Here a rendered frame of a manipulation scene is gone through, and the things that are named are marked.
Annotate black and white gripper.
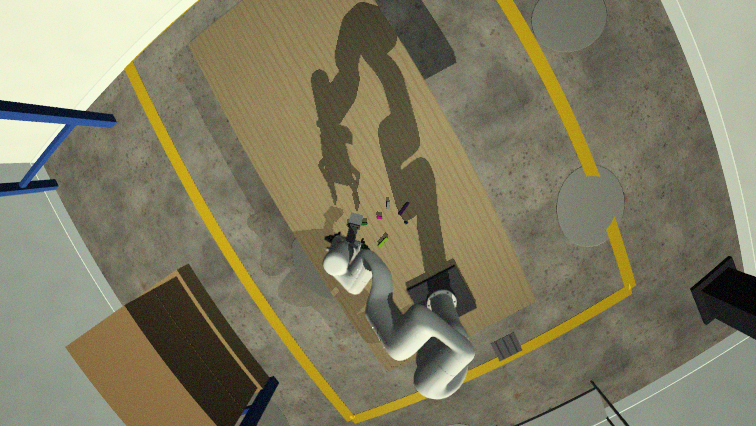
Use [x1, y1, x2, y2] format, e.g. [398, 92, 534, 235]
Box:
[324, 231, 370, 260]

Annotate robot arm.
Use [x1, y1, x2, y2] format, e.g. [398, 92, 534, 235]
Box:
[323, 212, 475, 399]

